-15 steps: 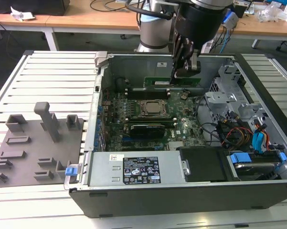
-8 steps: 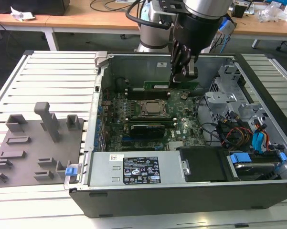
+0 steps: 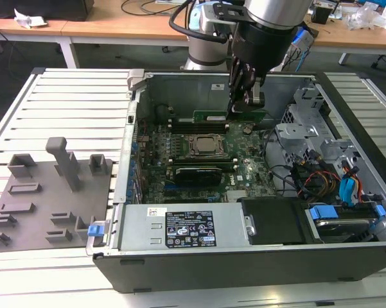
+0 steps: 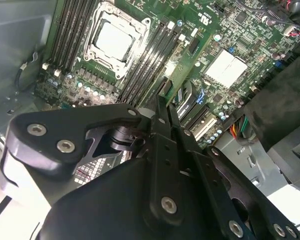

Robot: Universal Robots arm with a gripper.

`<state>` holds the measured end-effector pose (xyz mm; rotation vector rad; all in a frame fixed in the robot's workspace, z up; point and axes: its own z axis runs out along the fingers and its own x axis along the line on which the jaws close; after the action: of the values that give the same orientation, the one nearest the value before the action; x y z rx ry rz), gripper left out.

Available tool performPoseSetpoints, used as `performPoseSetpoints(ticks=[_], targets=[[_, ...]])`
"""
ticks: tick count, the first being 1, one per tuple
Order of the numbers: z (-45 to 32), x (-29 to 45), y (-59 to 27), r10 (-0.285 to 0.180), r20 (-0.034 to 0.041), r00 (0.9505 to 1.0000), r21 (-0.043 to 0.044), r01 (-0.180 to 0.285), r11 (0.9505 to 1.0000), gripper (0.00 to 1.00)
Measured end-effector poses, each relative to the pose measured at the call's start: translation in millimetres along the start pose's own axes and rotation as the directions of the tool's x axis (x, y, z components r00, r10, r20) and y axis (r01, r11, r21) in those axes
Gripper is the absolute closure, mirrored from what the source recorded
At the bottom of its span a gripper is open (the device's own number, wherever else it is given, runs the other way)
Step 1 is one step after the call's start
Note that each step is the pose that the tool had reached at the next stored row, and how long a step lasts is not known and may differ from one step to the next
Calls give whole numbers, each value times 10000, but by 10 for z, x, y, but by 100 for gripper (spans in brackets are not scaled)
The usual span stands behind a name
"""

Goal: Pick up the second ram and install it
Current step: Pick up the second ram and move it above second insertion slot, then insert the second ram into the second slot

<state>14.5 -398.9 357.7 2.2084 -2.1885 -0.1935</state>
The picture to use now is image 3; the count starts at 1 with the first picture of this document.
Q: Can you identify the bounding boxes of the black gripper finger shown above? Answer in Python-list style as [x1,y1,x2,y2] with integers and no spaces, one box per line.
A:
[227,56,249,115]
[245,65,267,108]

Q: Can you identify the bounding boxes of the green RAM stick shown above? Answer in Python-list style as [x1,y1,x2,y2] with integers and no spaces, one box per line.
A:
[192,110,266,124]

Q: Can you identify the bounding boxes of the silver metal drive cage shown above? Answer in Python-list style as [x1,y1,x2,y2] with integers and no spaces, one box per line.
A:
[274,85,373,167]

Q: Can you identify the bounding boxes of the green motherboard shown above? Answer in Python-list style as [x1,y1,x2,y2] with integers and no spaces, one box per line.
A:
[136,121,279,205]

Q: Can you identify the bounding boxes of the silver CPU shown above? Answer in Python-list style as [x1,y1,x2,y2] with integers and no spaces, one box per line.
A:
[195,137,218,152]

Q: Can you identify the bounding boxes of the small black device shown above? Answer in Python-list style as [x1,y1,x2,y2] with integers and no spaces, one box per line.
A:
[311,4,337,24]

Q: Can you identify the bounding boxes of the metal CPU socket cover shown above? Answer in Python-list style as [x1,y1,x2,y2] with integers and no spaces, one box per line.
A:
[184,133,229,159]

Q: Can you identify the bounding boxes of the black graphics card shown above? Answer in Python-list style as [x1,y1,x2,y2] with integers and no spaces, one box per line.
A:
[174,166,223,187]

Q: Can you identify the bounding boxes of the silver chipset heatsink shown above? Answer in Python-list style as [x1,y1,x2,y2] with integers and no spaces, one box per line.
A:
[226,191,255,203]

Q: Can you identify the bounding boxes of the clear plastic bag pile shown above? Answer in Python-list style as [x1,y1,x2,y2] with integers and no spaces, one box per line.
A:
[346,2,386,31]

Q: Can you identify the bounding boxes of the wooden desk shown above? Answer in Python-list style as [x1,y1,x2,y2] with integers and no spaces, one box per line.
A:
[61,0,386,70]
[0,6,72,70]

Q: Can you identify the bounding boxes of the black plastic shroud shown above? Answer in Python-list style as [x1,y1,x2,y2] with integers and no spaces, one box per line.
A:
[236,198,311,247]

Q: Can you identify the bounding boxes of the blue disk carrier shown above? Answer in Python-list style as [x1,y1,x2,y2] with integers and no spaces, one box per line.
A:
[309,204,386,225]

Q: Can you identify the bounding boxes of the silver hard disk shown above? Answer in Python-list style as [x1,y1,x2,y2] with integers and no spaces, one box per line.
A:
[314,219,372,238]

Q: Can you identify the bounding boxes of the grey power supply unit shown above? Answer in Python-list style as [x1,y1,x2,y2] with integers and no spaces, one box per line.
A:
[117,202,256,253]

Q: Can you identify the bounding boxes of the black PC case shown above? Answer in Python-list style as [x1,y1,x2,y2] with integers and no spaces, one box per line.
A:
[85,69,386,295]

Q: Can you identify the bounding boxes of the blue case latch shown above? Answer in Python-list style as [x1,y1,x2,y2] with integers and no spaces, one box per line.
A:
[87,224,104,238]

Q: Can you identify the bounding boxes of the black equipment case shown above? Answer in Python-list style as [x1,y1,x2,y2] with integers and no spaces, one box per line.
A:
[0,0,94,22]

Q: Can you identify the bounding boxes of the grey parts rack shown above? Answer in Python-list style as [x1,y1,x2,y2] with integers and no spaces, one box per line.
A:
[0,136,119,250]

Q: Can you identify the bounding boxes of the crumpled white paper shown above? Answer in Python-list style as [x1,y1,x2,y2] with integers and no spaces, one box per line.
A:
[14,8,48,29]

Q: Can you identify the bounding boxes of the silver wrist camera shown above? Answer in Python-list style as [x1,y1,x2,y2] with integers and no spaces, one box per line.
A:
[291,28,315,49]

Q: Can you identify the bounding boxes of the black bracket wrist camera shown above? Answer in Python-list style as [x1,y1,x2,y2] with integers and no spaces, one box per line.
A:
[211,1,247,25]

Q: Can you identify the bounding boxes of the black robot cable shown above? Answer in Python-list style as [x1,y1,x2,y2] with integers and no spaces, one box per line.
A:
[168,0,234,44]

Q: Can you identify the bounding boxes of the red yellow wire bundle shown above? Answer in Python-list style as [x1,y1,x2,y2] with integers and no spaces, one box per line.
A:
[303,171,340,196]

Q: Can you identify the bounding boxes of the blue flat data wire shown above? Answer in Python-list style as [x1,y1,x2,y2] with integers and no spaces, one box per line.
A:
[338,178,363,206]

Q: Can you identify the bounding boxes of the orange yellow power wires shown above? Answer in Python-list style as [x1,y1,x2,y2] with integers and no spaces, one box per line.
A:
[342,162,364,203]

